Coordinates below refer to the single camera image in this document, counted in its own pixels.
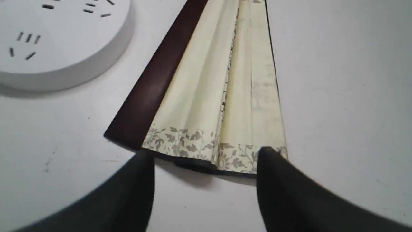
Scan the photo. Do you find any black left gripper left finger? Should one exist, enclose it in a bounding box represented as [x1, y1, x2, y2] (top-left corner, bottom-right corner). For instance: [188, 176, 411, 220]
[18, 151, 155, 232]

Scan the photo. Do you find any paper folding fan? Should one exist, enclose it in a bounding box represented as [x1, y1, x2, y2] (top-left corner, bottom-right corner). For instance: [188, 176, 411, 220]
[104, 0, 288, 176]

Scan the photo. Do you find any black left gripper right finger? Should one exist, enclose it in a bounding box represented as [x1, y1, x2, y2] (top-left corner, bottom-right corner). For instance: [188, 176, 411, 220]
[257, 147, 411, 232]

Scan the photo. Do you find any white desk lamp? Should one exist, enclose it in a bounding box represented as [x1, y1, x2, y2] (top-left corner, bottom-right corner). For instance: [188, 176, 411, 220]
[0, 0, 135, 92]

